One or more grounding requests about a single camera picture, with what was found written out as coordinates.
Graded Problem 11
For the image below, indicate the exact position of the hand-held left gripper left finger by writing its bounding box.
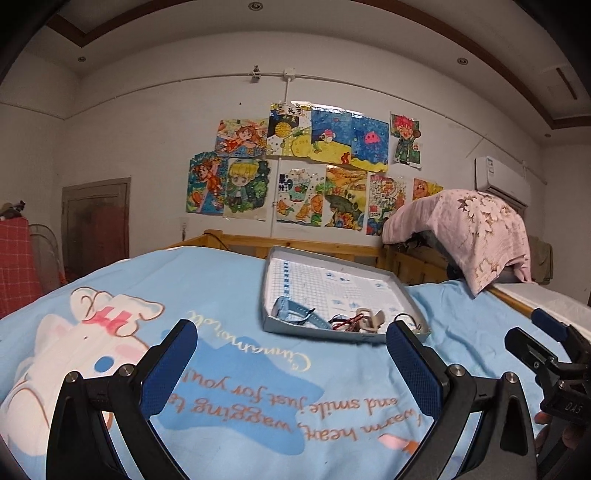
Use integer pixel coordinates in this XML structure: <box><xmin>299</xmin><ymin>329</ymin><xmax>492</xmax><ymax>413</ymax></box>
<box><xmin>46</xmin><ymin>318</ymin><xmax>199</xmax><ymax>480</ymax></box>

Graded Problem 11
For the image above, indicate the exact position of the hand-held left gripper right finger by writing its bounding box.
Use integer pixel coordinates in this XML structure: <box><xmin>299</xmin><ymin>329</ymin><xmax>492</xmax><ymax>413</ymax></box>
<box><xmin>385</xmin><ymin>320</ymin><xmax>539</xmax><ymax>480</ymax></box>

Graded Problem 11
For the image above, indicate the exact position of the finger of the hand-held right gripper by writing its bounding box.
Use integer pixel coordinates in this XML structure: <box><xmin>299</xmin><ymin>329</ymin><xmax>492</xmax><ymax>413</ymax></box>
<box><xmin>504</xmin><ymin>327</ymin><xmax>578</xmax><ymax>386</ymax></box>
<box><xmin>531</xmin><ymin>308</ymin><xmax>591</xmax><ymax>365</ymax></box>

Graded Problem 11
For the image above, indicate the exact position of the grey tray with grid paper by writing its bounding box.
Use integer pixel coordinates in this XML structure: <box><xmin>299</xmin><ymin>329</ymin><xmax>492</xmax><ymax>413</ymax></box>
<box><xmin>262</xmin><ymin>246</ymin><xmax>431</xmax><ymax>344</ymax></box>

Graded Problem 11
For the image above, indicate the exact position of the person's right hand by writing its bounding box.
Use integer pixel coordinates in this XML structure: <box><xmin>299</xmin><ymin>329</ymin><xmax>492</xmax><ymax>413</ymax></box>
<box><xmin>534</xmin><ymin>412</ymin><xmax>591</xmax><ymax>450</ymax></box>

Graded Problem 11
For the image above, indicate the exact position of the olive green garment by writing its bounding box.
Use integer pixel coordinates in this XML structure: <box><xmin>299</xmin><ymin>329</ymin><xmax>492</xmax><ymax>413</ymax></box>
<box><xmin>529</xmin><ymin>235</ymin><xmax>555</xmax><ymax>284</ymax></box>

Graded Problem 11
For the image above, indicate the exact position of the beige hair claw clip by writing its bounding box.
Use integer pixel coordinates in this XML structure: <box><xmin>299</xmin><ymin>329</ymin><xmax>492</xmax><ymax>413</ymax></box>
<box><xmin>353</xmin><ymin>307</ymin><xmax>386</xmax><ymax>334</ymax></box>

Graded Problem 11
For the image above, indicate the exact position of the blue printed blanket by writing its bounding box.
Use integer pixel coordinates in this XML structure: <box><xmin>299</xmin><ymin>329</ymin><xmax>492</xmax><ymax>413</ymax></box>
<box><xmin>0</xmin><ymin>246</ymin><xmax>591</xmax><ymax>480</ymax></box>

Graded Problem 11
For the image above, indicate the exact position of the pink floral cloth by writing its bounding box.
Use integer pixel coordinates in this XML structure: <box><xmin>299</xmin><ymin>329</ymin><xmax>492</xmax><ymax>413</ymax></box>
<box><xmin>382</xmin><ymin>189</ymin><xmax>533</xmax><ymax>296</ymax></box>

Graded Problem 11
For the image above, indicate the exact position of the dark grey bundle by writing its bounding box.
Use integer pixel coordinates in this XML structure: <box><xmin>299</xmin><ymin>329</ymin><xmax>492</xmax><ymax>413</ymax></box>
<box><xmin>404</xmin><ymin>231</ymin><xmax>467</xmax><ymax>280</ymax></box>

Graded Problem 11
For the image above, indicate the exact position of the blue wrist watch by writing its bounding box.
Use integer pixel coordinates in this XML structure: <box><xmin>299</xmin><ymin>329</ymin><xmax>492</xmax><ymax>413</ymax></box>
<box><xmin>270</xmin><ymin>296</ymin><xmax>333</xmax><ymax>330</ymax></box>

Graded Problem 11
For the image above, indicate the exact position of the white air conditioner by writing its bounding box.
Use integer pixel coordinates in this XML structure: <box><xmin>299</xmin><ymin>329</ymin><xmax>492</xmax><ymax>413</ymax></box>
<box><xmin>475</xmin><ymin>156</ymin><xmax>532</xmax><ymax>206</ymax></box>

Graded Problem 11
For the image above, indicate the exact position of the brown wooden door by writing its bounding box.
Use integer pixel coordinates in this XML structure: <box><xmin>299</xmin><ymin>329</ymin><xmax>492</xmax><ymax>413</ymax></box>
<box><xmin>61</xmin><ymin>178</ymin><xmax>131</xmax><ymax>282</ymax></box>

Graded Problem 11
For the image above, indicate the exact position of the standing fan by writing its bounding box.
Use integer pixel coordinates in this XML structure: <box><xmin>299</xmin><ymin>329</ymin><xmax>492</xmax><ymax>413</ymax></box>
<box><xmin>30</xmin><ymin>224</ymin><xmax>65</xmax><ymax>291</ymax></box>

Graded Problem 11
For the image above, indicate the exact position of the red checked cloth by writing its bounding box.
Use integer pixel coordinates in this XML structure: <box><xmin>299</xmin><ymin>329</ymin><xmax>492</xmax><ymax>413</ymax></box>
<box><xmin>0</xmin><ymin>217</ymin><xmax>47</xmax><ymax>319</ymax></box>

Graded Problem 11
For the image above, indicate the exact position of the ceiling vent slot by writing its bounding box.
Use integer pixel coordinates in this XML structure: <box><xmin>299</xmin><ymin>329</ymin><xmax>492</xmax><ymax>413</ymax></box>
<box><xmin>556</xmin><ymin>67</ymin><xmax>579</xmax><ymax>100</ymax></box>

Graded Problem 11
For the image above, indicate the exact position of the wooden bed frame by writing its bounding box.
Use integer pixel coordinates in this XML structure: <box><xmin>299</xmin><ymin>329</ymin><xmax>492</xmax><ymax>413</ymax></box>
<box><xmin>166</xmin><ymin>229</ymin><xmax>462</xmax><ymax>289</ymax></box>

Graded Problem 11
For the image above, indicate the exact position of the group of colourful wall drawings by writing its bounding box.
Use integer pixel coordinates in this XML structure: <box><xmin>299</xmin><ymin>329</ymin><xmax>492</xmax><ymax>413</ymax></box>
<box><xmin>185</xmin><ymin>102</ymin><xmax>445</xmax><ymax>237</ymax></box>

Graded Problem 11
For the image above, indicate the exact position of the white wall conduit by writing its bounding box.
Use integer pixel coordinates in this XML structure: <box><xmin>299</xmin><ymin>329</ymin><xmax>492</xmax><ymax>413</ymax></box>
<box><xmin>78</xmin><ymin>67</ymin><xmax>550</xmax><ymax>185</ymax></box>

